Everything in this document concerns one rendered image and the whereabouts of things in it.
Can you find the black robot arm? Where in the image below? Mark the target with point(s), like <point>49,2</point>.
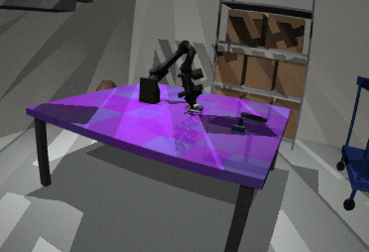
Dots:
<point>159,71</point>

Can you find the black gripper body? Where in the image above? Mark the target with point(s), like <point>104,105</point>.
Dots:
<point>186,91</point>

